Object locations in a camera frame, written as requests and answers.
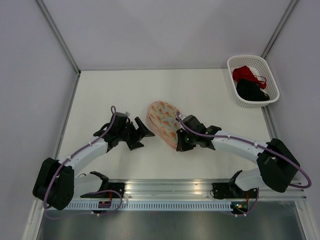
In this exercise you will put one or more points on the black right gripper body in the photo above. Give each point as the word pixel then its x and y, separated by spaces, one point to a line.
pixel 191 141

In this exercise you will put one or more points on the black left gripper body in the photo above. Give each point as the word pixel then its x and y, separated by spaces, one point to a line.
pixel 129 133

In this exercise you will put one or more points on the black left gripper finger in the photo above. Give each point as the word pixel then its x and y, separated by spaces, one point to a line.
pixel 142 129
pixel 133 144

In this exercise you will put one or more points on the floral mesh laundry bag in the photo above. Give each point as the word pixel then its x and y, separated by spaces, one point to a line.
pixel 161 119

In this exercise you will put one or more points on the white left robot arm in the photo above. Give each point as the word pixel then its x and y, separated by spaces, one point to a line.
pixel 58 183

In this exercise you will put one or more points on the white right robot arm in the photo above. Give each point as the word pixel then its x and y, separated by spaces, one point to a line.
pixel 276 166

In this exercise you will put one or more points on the black bra in basket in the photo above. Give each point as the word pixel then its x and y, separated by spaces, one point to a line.
pixel 251 91

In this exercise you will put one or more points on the red bra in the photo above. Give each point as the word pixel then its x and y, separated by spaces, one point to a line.
pixel 245 73

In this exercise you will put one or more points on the white plastic basket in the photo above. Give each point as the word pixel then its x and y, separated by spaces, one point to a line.
pixel 258 66

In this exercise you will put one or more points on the aluminium rail at table edge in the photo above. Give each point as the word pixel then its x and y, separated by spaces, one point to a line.
pixel 192 190

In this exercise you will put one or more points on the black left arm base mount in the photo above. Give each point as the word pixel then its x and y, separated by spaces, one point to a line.
pixel 101 187

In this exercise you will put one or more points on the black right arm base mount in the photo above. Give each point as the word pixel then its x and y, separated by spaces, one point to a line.
pixel 222 190

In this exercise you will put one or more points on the white slotted cable duct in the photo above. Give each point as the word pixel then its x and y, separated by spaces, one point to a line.
pixel 133 205

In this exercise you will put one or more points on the right aluminium corner post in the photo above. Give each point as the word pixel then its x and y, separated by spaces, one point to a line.
pixel 280 27

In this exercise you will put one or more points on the aluminium corner post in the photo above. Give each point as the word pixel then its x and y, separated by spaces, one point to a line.
pixel 280 27
pixel 57 35

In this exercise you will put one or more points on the left aluminium corner post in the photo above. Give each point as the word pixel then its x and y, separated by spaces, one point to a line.
pixel 57 35

